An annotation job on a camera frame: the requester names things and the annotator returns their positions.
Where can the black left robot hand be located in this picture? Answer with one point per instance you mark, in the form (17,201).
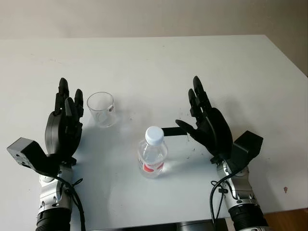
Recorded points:
(57,130)

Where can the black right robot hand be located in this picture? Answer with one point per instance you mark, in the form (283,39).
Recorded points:
(214,130)

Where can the clear plastic water bottle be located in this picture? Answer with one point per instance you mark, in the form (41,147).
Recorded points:
(152,154)

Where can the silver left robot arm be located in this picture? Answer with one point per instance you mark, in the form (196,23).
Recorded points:
(54,202)

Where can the clear plastic cup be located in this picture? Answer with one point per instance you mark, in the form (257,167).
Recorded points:
(102,113)

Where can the black tape strip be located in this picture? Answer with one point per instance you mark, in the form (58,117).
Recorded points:
(172,131)

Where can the small brown scrap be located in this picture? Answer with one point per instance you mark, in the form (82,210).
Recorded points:
(285,189)

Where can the black robot torso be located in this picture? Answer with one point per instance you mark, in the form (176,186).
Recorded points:
(144,226)

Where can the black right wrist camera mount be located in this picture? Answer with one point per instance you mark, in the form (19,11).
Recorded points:
(245,146)

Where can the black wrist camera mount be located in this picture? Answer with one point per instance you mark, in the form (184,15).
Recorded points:
(29,154)
(245,146)

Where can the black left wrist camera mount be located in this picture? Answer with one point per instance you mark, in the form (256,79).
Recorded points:
(29,154)

